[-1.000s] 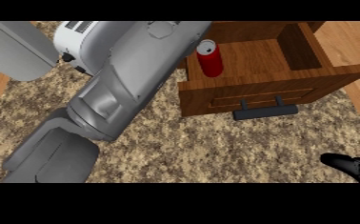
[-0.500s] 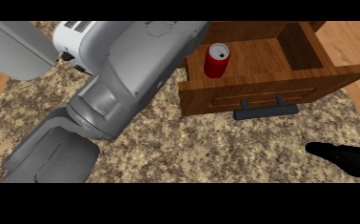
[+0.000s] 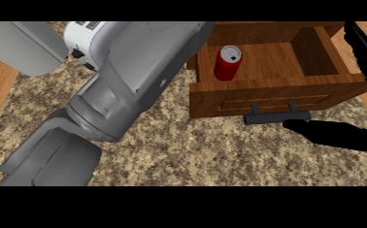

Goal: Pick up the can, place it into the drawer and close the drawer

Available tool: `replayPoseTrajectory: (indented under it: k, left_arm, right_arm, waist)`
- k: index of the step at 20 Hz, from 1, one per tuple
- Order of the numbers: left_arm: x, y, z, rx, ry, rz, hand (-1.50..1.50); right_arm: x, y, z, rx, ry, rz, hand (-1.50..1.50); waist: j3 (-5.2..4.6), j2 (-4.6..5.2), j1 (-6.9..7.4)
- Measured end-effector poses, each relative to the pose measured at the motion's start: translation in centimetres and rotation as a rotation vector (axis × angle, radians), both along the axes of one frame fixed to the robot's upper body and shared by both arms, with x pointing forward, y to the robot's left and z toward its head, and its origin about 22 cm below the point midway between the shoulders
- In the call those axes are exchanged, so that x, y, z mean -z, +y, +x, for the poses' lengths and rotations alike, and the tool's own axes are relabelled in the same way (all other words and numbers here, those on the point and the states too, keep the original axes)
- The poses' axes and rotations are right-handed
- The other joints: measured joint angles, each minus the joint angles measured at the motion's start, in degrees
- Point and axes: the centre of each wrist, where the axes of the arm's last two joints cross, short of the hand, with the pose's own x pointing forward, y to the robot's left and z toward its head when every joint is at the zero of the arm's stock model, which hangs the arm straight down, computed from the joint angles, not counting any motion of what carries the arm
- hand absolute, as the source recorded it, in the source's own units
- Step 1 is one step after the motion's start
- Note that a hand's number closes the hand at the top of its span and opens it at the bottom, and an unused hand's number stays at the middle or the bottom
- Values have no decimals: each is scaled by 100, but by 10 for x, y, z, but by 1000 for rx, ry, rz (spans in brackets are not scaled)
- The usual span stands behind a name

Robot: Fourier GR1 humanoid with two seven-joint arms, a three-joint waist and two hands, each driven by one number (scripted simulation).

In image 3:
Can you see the red can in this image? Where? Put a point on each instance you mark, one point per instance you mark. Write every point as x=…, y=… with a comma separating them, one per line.
x=227, y=65

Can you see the black object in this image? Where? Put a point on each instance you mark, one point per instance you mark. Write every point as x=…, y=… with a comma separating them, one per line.
x=359, y=44

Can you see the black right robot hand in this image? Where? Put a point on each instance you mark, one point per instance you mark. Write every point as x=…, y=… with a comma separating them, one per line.
x=335, y=136

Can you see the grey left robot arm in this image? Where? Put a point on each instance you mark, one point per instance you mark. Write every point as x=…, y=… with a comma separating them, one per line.
x=144, y=57

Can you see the wooden cabinet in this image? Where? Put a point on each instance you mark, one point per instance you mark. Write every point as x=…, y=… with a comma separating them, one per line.
x=343, y=49

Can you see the pale grey appliance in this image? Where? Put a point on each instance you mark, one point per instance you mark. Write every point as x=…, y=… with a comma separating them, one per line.
x=26, y=46

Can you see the wooden drawer front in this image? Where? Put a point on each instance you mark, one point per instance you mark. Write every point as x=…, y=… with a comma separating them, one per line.
x=267, y=97

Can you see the wooden panel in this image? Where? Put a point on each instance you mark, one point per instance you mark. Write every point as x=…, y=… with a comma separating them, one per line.
x=7, y=81

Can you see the wooden drawer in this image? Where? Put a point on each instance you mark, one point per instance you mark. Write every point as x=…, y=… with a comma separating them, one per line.
x=273, y=60
x=267, y=97

